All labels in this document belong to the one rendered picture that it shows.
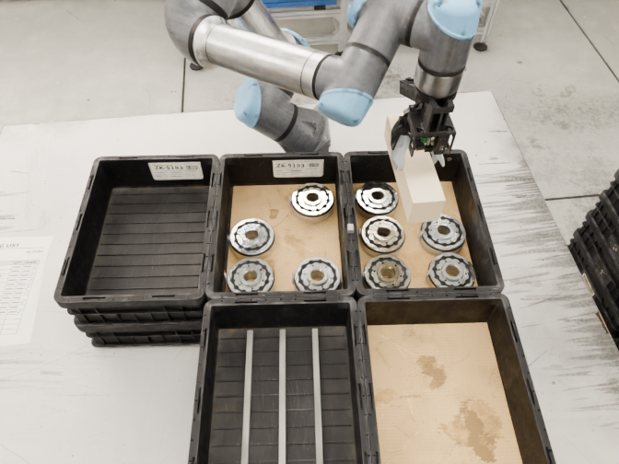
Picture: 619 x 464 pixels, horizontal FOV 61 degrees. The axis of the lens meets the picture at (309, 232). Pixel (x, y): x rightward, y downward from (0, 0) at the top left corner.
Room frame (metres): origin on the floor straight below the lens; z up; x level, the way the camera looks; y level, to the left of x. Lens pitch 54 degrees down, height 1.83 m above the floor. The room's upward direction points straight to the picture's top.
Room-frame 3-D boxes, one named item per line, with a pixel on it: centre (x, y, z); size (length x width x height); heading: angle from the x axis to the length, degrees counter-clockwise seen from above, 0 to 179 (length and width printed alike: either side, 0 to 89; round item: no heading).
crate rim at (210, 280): (0.70, 0.06, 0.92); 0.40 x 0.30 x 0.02; 2
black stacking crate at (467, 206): (0.71, -0.24, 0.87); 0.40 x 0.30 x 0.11; 2
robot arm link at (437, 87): (0.70, -0.21, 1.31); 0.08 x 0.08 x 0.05
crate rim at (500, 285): (0.71, -0.24, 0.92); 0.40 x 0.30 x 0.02; 2
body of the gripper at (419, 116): (0.69, -0.21, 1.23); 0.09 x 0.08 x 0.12; 6
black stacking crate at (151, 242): (0.69, 0.36, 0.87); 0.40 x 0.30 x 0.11; 2
